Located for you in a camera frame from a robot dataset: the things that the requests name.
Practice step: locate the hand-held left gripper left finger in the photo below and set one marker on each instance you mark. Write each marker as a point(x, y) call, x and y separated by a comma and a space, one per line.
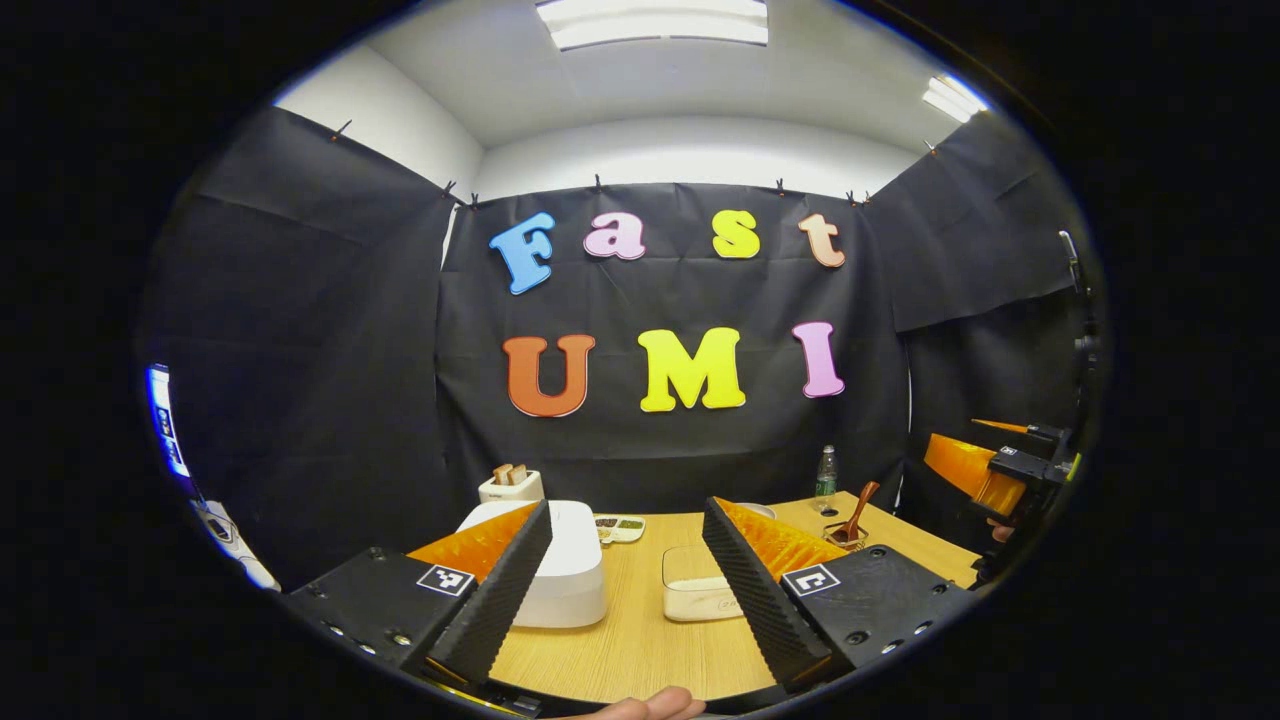
point(500, 600)

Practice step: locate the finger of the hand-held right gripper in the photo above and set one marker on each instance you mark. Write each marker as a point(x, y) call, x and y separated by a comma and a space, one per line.
point(1020, 432)
point(965, 465)

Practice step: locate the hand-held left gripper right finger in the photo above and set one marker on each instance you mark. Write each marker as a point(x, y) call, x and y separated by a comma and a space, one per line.
point(755, 600)

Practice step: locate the white rice cooker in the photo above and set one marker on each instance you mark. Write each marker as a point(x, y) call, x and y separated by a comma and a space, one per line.
point(570, 580)

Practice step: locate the white round plate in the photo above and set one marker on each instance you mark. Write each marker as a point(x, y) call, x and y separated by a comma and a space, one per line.
point(762, 510)

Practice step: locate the white toaster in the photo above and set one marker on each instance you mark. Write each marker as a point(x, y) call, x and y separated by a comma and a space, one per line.
point(510, 492)

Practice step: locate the green plastic water bottle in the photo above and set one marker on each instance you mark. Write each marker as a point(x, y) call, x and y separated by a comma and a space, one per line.
point(826, 480)

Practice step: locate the white divided grain dish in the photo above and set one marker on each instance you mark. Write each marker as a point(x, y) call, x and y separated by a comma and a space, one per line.
point(620, 527)

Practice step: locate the white side desk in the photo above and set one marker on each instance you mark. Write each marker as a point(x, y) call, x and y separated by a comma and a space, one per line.
point(250, 565)

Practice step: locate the black phone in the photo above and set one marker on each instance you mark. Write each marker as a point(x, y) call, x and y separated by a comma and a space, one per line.
point(220, 530)

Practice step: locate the black backdrop cloth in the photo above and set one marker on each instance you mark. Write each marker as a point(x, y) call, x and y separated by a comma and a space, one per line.
point(350, 350)

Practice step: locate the computer monitor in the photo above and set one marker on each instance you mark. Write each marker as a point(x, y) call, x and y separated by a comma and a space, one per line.
point(163, 420)

